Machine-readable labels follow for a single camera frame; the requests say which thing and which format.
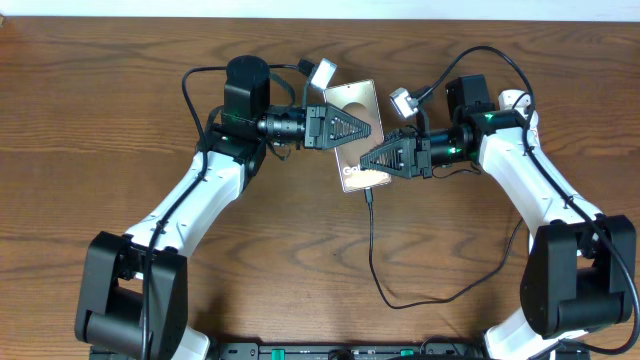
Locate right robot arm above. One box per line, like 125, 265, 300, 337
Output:
360, 75, 639, 359

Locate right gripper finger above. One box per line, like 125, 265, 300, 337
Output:
382, 125, 425, 150
360, 137, 418, 179

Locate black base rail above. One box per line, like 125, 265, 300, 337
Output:
205, 340, 487, 360

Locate black camera cable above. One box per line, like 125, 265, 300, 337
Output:
414, 45, 640, 356
141, 58, 316, 360

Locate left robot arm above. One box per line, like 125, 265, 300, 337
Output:
74, 55, 372, 359

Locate white power strip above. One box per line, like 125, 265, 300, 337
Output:
498, 89, 540, 147

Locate black right camera cable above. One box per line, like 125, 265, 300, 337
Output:
414, 45, 640, 356

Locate black left camera cable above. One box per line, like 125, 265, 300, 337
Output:
141, 58, 316, 360

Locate black USB-C charging cable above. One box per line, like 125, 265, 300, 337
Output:
363, 91, 537, 311

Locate Galaxy S25 Ultra smartphone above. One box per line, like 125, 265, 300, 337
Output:
324, 79, 391, 193

